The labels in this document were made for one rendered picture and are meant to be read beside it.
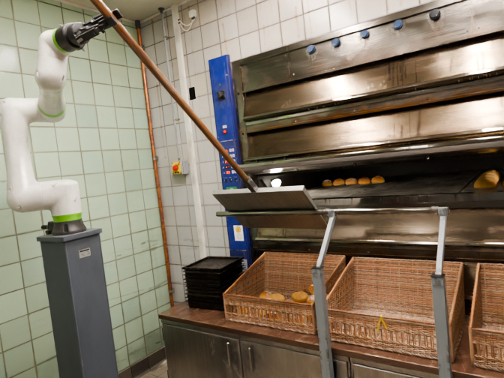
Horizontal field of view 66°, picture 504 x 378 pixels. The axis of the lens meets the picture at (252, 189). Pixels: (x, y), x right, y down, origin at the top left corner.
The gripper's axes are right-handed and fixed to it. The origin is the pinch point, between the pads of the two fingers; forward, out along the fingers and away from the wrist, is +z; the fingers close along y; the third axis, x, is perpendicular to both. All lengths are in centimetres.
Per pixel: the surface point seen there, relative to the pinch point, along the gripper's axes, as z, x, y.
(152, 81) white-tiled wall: -114, -83, -94
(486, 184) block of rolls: 99, -152, -33
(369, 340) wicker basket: 55, -142, 54
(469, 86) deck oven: 95, -109, -58
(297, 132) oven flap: 3, -118, -54
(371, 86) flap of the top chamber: 51, -103, -65
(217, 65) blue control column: -48, -82, -89
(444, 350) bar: 86, -129, 56
